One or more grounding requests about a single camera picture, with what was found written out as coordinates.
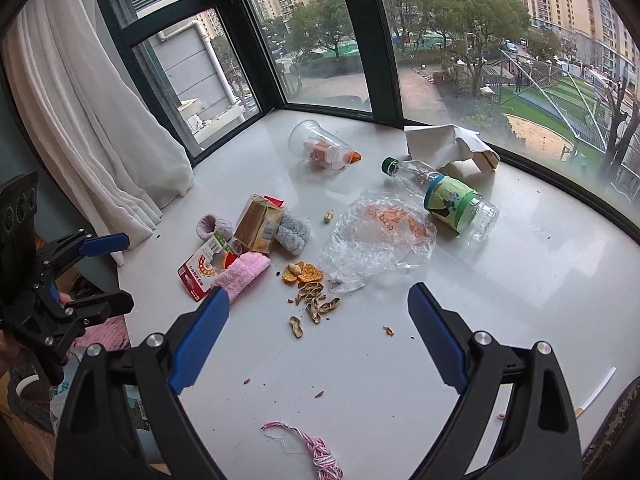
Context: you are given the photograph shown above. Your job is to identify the clear plastic cup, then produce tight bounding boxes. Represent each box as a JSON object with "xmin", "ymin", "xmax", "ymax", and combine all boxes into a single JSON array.
[{"xmin": 288, "ymin": 119, "xmax": 361, "ymax": 171}]

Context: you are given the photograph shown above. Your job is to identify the grey fuzzy sock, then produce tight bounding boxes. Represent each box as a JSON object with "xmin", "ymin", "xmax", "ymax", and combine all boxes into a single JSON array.
[{"xmin": 276, "ymin": 212, "xmax": 310, "ymax": 256}]

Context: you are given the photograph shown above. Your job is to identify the white sheer curtain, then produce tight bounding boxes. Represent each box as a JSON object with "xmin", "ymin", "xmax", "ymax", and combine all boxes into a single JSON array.
[{"xmin": 2, "ymin": 0, "xmax": 194, "ymax": 246}]

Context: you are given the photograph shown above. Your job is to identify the crumpled clear plastic bag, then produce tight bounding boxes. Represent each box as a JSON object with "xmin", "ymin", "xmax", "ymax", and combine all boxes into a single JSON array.
[{"xmin": 318, "ymin": 191, "xmax": 437, "ymax": 292}]

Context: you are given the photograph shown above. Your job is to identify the peanut shell pile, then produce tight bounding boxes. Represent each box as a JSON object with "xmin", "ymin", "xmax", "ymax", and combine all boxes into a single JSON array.
[{"xmin": 294, "ymin": 282, "xmax": 341, "ymax": 324}]

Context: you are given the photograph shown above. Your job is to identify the white pen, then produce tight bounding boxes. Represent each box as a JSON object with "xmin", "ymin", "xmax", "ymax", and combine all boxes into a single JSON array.
[{"xmin": 574, "ymin": 367, "xmax": 617, "ymax": 418}]

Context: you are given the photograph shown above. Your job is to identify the pink white twine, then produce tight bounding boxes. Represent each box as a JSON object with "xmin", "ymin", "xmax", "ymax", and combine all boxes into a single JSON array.
[{"xmin": 260, "ymin": 422, "xmax": 344, "ymax": 480}]

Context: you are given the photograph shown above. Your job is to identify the green label plastic bottle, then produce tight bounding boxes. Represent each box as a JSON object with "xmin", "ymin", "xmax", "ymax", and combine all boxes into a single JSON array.
[{"xmin": 381, "ymin": 157, "xmax": 499, "ymax": 242}]

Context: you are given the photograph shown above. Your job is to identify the mauve fuzzy sock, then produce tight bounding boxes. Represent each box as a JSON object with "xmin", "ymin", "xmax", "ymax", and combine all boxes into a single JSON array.
[{"xmin": 195, "ymin": 214, "xmax": 234, "ymax": 240}]

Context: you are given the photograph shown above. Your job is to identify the dark window frame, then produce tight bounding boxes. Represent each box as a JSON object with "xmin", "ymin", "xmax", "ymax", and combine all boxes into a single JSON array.
[{"xmin": 98, "ymin": 0, "xmax": 639, "ymax": 236}]

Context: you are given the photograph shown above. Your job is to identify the white torn paper box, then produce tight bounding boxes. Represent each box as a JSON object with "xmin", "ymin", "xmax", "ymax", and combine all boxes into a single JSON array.
[{"xmin": 405, "ymin": 124, "xmax": 500, "ymax": 184}]

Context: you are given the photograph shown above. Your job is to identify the red white torn carton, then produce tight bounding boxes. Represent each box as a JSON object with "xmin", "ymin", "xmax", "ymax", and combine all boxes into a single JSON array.
[{"xmin": 177, "ymin": 234, "xmax": 239, "ymax": 301}]

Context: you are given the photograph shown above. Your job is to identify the orange peel pieces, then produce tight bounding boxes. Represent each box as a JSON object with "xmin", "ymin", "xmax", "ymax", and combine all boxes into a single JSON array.
[{"xmin": 281, "ymin": 261, "xmax": 323, "ymax": 286}]

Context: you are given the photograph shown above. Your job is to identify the broken peanut shell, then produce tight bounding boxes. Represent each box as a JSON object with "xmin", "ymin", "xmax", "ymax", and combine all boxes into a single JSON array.
[{"xmin": 288, "ymin": 316, "xmax": 304, "ymax": 339}]

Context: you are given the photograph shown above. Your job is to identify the pink fuzzy sock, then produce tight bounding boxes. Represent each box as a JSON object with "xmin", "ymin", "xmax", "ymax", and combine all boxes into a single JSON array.
[{"xmin": 213, "ymin": 252, "xmax": 271, "ymax": 304}]

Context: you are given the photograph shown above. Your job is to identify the gold cardboard box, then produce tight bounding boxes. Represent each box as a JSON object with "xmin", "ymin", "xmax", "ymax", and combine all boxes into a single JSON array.
[{"xmin": 234, "ymin": 194, "xmax": 284, "ymax": 255}]

